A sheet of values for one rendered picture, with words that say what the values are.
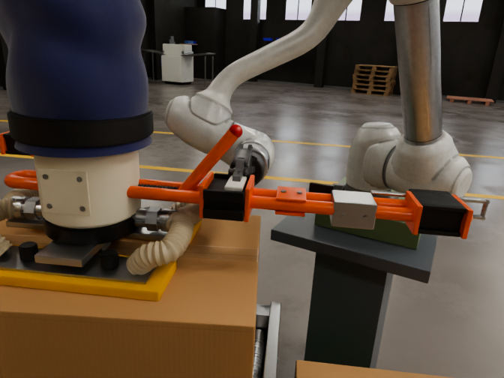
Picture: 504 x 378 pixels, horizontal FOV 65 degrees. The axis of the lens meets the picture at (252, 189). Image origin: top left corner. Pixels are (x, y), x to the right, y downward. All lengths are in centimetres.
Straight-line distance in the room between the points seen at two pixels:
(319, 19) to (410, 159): 46
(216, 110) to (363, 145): 56
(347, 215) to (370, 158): 66
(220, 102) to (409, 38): 47
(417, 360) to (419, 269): 93
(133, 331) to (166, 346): 5
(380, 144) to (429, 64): 33
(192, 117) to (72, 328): 53
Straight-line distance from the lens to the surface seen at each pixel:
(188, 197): 68
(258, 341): 119
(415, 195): 72
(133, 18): 67
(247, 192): 64
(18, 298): 72
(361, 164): 134
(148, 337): 63
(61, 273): 71
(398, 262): 125
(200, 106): 96
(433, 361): 215
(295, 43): 103
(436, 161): 120
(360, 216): 67
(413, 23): 106
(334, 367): 115
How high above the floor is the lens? 133
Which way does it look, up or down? 20 degrees down
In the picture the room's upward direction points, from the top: 3 degrees clockwise
